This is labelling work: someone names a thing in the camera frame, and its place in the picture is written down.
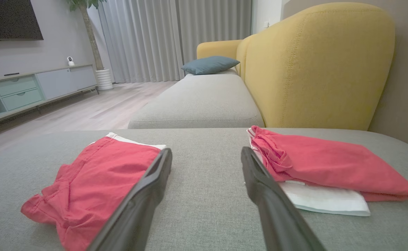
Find white ribbed plant pot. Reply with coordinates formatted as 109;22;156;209
95;68;114;91

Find small grey sofa seat cushion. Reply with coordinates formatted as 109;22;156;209
128;69;265;129

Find pale green TV cabinet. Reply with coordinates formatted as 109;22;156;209
0;64;98;128

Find red shorts with white trim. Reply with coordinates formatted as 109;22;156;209
21;132;167;251

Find tall indoor plant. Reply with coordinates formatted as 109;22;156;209
66;0;107;71

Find grey pleated curtain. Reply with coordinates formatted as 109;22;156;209
175;0;253;65
97;0;185;84

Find red white numbered jersey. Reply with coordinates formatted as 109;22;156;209
246;125;408;217

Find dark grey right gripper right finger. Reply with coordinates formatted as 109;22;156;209
240;146;326;251

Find blue throw pillow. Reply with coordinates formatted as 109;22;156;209
181;56;240;76

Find black wall television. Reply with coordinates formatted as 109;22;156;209
0;0;44;41

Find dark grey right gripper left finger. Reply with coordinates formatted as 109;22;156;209
87;148;173;251

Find yellow sofa back with armrest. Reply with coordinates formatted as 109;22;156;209
196;34;255;81

